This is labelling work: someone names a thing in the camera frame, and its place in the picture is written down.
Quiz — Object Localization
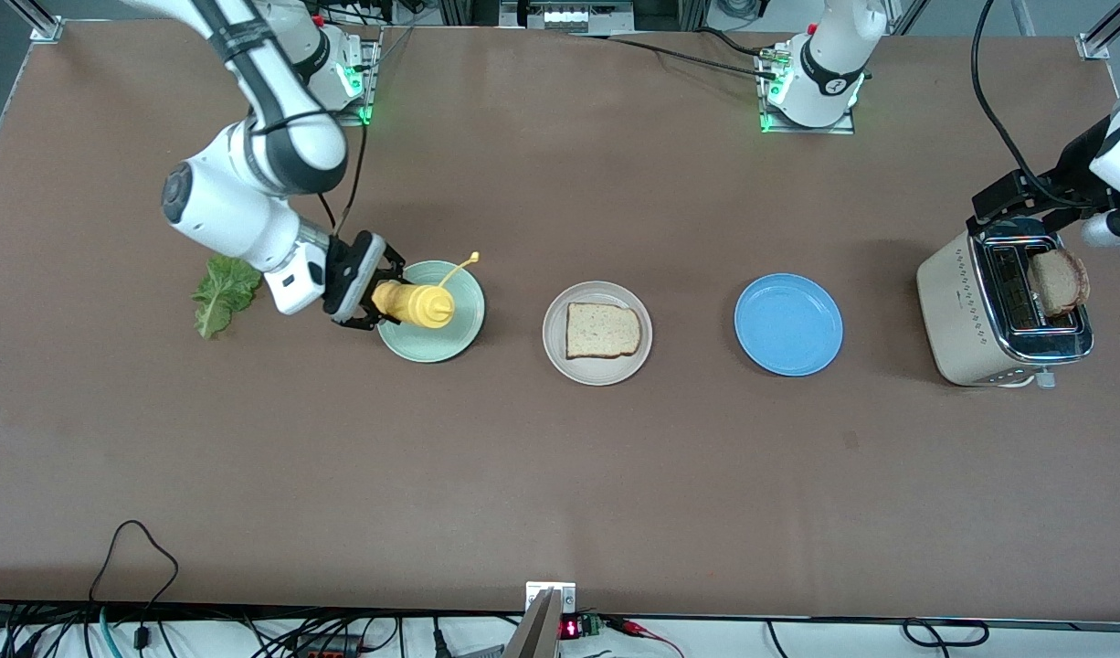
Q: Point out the yellow squeeze bottle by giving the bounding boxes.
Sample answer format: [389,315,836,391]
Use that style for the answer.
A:
[371,251,481,330]

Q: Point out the green lettuce leaf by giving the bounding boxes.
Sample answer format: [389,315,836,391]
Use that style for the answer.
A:
[191,254,265,340]

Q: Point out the brown-crust bread slice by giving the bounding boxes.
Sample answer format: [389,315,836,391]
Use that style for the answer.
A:
[1026,248,1092,319]
[565,302,642,360]

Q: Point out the pale green plate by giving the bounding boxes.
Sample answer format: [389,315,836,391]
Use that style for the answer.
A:
[375,260,486,364]

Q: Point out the beige plate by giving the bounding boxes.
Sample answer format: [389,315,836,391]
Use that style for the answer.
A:
[542,281,654,387]

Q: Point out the blue plate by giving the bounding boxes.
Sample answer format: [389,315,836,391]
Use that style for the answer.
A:
[734,273,844,377]

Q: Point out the beige toaster chrome top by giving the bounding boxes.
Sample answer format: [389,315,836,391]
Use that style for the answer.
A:
[916,218,1095,389]

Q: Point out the grey equipment box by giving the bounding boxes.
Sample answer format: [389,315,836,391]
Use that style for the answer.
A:
[501,0,636,34]

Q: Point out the red black clip leads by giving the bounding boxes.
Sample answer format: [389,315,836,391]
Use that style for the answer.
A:
[606,617,687,658]

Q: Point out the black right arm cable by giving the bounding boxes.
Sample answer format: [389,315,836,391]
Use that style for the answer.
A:
[318,110,371,240]

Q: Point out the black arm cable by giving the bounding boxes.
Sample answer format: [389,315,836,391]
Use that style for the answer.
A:
[318,110,371,240]
[971,0,1086,209]

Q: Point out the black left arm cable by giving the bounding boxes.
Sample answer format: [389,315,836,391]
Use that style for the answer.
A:
[971,0,1086,209]

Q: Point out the aluminium corner bracket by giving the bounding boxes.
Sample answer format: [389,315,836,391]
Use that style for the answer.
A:
[1076,0,1120,61]
[7,0,65,43]

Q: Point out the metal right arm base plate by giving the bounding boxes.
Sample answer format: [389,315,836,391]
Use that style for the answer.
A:
[336,41,380,127]

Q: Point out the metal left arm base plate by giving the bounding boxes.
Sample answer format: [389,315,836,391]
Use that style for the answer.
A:
[756,46,858,136]

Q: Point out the short black table cable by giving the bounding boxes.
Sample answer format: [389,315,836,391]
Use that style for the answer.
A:
[692,26,778,58]

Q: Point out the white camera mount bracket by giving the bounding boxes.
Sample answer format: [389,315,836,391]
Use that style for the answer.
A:
[525,582,577,615]

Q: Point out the long black table cable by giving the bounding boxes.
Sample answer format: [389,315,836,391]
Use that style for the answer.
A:
[569,32,780,81]

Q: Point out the grey aluminium camera post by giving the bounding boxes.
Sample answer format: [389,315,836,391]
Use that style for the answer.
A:
[502,589,561,658]

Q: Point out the black looped cable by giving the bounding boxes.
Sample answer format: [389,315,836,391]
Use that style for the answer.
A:
[90,520,179,641]

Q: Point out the black coiled cable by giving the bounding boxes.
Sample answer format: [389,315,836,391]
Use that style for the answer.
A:
[903,617,990,648]

